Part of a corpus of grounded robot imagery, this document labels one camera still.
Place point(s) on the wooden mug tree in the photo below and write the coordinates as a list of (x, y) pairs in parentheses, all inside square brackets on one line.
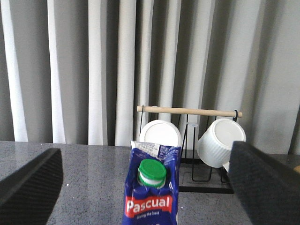
[(297, 169)]

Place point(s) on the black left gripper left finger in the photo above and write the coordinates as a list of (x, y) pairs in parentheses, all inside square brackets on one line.
[(28, 196)]

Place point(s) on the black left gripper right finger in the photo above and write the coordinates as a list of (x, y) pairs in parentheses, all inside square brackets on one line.
[(268, 190)]

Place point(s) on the black wire mug rack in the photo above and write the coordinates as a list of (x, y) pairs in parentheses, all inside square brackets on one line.
[(195, 175)]

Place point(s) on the white smiley mug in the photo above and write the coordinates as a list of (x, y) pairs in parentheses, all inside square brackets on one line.
[(161, 132)]

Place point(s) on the blue white milk carton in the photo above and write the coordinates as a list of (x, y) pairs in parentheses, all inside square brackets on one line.
[(151, 189)]

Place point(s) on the grey pleated curtain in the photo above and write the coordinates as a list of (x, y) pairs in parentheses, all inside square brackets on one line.
[(74, 71)]

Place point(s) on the white ribbed mug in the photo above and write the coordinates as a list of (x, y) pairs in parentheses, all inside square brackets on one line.
[(215, 145)]

